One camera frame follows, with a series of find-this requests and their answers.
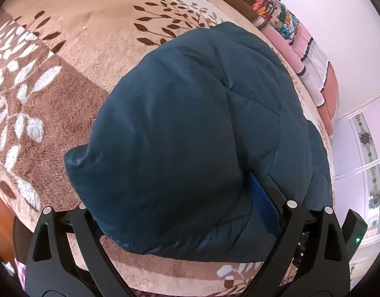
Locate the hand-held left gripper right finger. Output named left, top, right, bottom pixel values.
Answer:
left=240, top=173, right=352, bottom=297

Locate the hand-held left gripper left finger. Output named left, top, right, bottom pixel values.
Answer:
left=24, top=202, right=135, bottom=297

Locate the dark teal puffer jacket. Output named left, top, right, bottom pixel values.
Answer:
left=63, top=22, right=333, bottom=256

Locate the white ornamented wardrobe door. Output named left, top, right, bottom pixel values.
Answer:
left=331, top=93, right=380, bottom=285

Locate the person's pink plaid clothing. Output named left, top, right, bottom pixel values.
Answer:
left=13, top=260, right=28, bottom=288

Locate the terracotta pink pillow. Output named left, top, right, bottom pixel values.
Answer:
left=317, top=63, right=339, bottom=137

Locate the white pillow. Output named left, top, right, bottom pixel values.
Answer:
left=301, top=37, right=330, bottom=109

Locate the pink folded blanket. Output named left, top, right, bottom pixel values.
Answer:
left=264, top=25, right=314, bottom=75

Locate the beige leaf-patterned blanket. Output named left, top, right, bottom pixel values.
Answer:
left=0, top=0, right=336, bottom=294

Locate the cartoon printed blanket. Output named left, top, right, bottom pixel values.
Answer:
left=250, top=0, right=302, bottom=45

